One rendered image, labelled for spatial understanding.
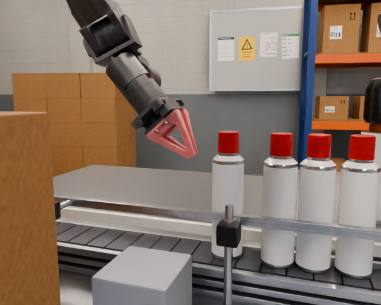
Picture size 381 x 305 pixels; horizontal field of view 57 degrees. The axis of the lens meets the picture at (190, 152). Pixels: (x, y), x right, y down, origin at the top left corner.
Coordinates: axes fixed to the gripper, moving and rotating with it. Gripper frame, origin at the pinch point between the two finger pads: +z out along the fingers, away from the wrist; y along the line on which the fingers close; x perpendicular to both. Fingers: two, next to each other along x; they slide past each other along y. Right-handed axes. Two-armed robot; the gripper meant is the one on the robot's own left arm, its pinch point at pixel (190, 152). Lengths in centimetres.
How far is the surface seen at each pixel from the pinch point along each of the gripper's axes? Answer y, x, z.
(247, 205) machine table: 44.3, 11.6, 17.9
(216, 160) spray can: -1.8, -3.2, 3.7
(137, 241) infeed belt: 0.5, 18.8, 6.0
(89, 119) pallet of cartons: 256, 151, -121
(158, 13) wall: 405, 49, -216
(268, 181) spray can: -2.2, -7.5, 11.2
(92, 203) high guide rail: -3.9, 18.4, -4.0
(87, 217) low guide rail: 3.2, 26.5, -3.8
